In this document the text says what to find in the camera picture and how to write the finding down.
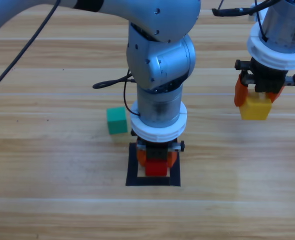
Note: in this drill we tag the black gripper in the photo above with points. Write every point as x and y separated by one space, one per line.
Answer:
267 80
157 151

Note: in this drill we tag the red cube block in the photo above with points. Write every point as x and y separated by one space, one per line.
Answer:
156 168

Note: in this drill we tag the yellow cube block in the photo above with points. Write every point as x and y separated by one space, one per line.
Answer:
255 110

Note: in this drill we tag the green cube block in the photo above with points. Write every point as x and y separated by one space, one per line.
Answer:
117 121

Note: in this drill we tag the black tape square outline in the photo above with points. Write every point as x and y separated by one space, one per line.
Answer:
132 172

